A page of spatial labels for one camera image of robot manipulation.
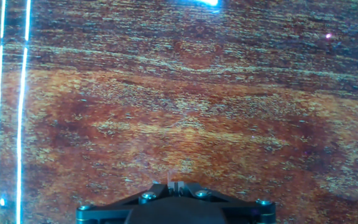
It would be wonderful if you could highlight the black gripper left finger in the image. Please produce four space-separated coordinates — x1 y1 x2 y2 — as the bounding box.
75 182 175 224

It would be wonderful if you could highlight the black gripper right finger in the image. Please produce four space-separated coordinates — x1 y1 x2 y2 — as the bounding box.
178 182 277 224

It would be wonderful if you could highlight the reddish glossy wooden board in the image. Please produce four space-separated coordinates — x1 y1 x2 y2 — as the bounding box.
0 0 358 224

